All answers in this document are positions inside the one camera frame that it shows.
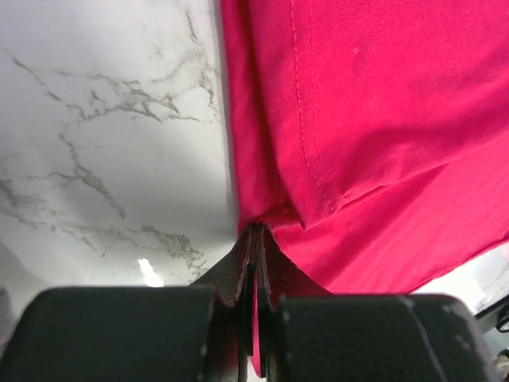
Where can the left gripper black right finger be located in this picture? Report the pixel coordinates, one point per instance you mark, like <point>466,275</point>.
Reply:
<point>306,333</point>

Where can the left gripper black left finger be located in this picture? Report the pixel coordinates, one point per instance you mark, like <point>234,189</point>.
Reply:
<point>199,332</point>

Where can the red t shirt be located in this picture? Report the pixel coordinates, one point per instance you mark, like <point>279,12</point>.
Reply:
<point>371,137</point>

